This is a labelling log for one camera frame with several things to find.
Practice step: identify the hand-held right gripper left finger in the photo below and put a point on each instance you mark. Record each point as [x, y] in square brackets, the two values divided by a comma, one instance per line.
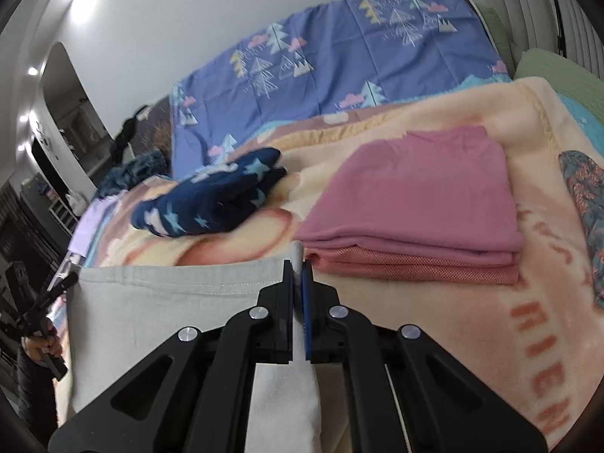
[288, 302]

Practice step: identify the cyan cloth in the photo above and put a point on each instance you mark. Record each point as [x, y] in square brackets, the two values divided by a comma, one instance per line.
[585, 122]

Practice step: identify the pink folded garment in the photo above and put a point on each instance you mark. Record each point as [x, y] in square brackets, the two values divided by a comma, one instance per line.
[415, 198]

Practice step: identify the light blue cloth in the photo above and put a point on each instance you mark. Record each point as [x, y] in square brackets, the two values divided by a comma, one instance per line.
[101, 243]

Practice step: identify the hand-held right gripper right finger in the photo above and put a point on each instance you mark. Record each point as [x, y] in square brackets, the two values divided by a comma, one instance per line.
[306, 311]

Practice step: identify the white rack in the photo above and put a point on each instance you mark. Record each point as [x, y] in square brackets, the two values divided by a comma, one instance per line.
[61, 214]

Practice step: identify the tree picture headboard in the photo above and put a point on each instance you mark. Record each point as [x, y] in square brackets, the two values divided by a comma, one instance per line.
[160, 127]

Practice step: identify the person's left hand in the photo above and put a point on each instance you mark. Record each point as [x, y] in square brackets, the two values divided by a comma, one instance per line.
[37, 347]

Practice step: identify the floral patterned cloth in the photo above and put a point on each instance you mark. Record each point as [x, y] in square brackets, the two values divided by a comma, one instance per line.
[585, 198]

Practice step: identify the dark teal fuzzy blanket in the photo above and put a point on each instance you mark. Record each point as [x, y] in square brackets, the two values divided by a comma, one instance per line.
[137, 170]

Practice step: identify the blue tree-print sheet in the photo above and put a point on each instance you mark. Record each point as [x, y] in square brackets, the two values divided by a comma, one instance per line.
[354, 66]

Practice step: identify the lavender folded cloth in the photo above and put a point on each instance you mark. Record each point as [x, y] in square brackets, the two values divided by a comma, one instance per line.
[89, 226]

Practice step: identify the black hanging cloth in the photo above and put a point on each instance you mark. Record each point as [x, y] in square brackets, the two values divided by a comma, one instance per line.
[125, 137]

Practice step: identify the black floor lamp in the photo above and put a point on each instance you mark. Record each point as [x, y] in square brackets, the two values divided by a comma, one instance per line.
[558, 9]

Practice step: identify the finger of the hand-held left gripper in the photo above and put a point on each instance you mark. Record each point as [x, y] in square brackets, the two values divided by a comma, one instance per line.
[40, 304]
[66, 281]

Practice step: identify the person's left forearm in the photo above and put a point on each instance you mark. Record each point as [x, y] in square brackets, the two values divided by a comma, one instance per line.
[35, 396]

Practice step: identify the peach printed blanket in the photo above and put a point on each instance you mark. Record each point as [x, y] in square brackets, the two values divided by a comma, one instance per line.
[472, 339]

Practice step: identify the coral mesh folded garment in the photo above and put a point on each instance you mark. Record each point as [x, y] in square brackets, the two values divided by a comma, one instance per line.
[424, 269]

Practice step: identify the navy star-print cloth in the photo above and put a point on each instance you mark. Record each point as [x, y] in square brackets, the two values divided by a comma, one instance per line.
[212, 198]

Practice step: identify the small green pillow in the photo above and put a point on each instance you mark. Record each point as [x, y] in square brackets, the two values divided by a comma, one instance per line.
[495, 33]

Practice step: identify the large green pillow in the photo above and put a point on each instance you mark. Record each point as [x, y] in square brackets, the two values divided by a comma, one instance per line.
[557, 75]

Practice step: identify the grey t-shirt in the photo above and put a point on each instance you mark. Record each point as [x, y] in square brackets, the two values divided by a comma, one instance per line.
[165, 292]

